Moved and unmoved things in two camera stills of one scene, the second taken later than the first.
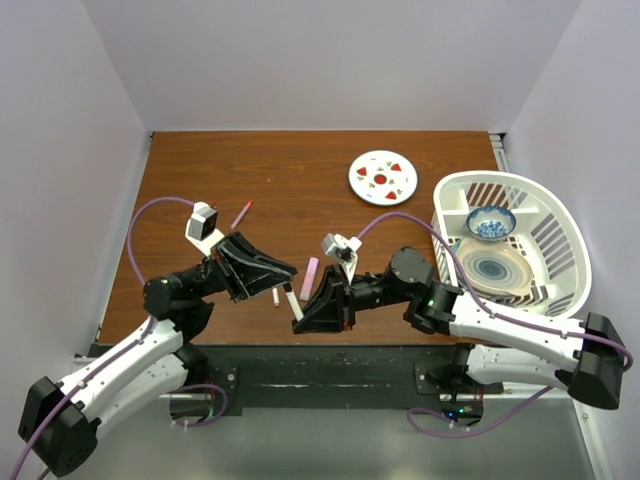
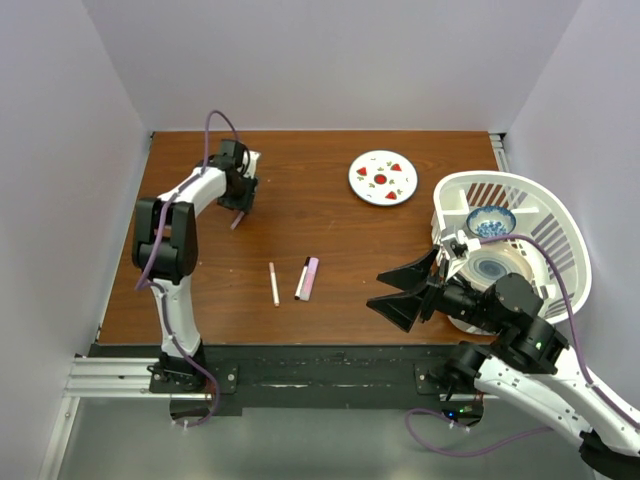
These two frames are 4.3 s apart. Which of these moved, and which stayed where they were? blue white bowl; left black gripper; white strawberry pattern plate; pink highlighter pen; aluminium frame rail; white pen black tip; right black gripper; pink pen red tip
Moved: white pen black tip; left black gripper; right black gripper
Stayed: blue white bowl; aluminium frame rail; white strawberry pattern plate; pink pen red tip; pink highlighter pen
